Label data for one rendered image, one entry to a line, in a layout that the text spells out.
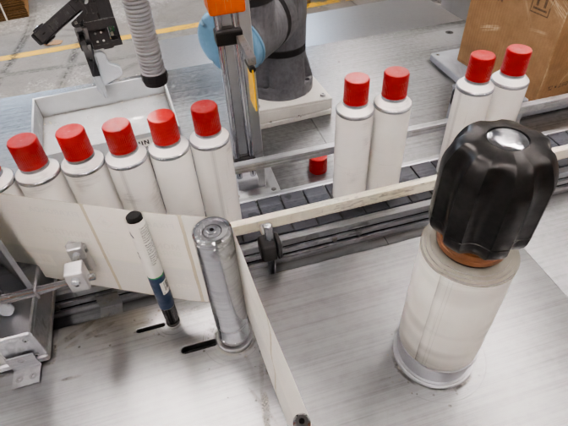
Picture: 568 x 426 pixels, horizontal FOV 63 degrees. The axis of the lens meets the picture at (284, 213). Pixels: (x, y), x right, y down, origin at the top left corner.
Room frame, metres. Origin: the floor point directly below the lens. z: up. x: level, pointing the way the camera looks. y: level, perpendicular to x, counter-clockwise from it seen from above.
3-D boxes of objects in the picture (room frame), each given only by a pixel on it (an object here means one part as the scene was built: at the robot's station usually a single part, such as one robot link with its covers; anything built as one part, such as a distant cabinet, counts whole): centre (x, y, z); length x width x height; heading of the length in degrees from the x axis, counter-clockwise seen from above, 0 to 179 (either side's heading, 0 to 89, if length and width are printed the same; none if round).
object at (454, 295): (0.27, -0.16, 1.03); 0.09 x 0.09 x 0.30
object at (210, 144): (0.50, 0.09, 0.98); 0.05 x 0.05 x 0.20
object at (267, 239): (0.42, 0.02, 0.89); 0.03 x 0.03 x 0.12; 14
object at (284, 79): (0.93, -0.01, 0.92); 0.15 x 0.15 x 0.10
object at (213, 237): (0.30, 0.07, 0.97); 0.05 x 0.05 x 0.19
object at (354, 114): (0.54, -0.10, 0.98); 0.05 x 0.05 x 0.20
